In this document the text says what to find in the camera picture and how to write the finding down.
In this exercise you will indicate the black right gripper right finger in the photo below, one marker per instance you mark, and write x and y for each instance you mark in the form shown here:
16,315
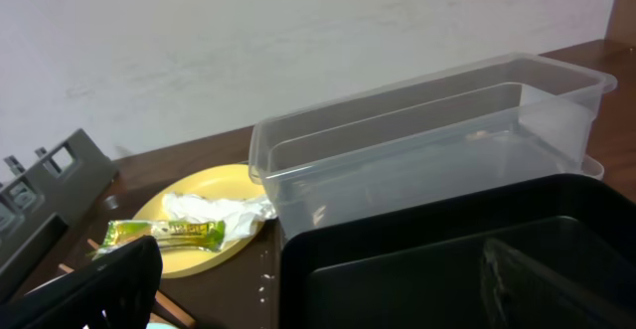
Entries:
518,291

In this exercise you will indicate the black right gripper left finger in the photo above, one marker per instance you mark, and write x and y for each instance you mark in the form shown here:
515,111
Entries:
115,291

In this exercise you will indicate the light blue bowl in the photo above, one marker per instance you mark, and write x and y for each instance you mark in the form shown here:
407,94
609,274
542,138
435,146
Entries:
157,325

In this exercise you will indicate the green snack wrapper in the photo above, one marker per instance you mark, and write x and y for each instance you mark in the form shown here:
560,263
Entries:
168,235

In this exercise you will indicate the white tissue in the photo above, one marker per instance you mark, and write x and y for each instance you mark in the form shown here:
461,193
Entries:
241,217

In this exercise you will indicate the black waste bin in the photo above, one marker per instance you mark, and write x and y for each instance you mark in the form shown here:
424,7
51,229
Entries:
420,267

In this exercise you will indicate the upper wooden chopstick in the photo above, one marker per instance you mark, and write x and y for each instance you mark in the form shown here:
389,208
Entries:
92,244

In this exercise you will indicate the grey dish rack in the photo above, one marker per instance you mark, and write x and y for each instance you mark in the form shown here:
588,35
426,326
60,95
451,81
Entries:
43,201

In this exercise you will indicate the yellow plate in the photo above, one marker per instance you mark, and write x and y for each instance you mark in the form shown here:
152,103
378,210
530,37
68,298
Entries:
221,182

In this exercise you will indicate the clear plastic bin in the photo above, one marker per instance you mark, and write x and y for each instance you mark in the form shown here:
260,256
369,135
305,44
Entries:
484,125

